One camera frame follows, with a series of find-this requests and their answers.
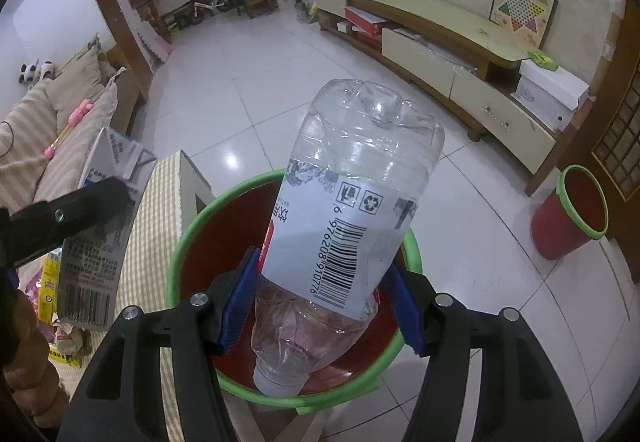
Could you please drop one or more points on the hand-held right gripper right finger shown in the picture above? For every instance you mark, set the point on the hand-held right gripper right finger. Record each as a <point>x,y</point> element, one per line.
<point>405,317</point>

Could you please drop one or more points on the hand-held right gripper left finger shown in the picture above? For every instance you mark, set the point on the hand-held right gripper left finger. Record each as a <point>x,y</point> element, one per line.
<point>240,302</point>

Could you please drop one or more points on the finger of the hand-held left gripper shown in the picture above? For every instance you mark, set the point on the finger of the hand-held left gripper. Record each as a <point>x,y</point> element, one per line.
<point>75,212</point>

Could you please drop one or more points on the grey milk carton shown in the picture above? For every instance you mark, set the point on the grey milk carton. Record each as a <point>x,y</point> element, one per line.
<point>95,272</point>

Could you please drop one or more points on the red bin with green rim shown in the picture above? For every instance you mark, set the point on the red bin with green rim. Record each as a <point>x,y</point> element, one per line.
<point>200,247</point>
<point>555,227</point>

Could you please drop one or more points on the clear plastic bottle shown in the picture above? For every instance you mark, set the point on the clear plastic bottle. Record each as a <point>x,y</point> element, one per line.
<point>350,171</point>

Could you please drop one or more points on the person's left hand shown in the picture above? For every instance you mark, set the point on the person's left hand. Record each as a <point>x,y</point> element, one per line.
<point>30,367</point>

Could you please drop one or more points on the yellow printed packet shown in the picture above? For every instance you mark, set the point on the yellow printed packet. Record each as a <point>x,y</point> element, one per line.
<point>49,287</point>

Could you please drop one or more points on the yellow checked tablecloth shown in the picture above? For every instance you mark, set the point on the yellow checked tablecloth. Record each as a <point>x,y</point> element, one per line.
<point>155,232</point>

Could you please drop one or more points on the pink toy stick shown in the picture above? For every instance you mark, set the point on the pink toy stick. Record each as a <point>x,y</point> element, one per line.
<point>80,111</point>

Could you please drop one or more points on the striped beige sofa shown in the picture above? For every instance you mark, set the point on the striped beige sofa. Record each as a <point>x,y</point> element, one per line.
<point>30,121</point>

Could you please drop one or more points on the pink and white plush toy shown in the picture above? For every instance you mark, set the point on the pink and white plush toy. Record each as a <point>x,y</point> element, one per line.
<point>48,70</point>

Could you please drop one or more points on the beige sofa cushion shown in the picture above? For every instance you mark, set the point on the beige sofa cushion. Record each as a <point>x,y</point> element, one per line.
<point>82,66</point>

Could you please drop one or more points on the black and white plush toy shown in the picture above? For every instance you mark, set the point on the black and white plush toy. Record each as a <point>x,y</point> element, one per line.
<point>29,71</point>

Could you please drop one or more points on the foam floor mats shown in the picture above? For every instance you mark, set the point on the foam floor mats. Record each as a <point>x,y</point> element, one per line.
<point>150,44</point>

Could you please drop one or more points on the white balance bike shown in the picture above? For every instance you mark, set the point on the white balance bike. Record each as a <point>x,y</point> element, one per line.
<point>200,6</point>

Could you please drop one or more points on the white cardboard box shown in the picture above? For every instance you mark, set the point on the white cardboard box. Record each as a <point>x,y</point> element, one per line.
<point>545,86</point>

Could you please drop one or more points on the wooden chair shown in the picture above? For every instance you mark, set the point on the wooden chair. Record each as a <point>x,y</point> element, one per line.
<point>257,4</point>

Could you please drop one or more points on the red flat box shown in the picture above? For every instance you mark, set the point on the red flat box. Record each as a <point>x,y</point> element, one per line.
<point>362,19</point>

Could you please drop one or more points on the long wooden TV cabinet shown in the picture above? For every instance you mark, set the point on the long wooden TV cabinet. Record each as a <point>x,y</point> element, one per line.
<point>425,11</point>

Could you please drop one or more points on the star checkers game board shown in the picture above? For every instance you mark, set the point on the star checkers game board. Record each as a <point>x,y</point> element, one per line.
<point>520,6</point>

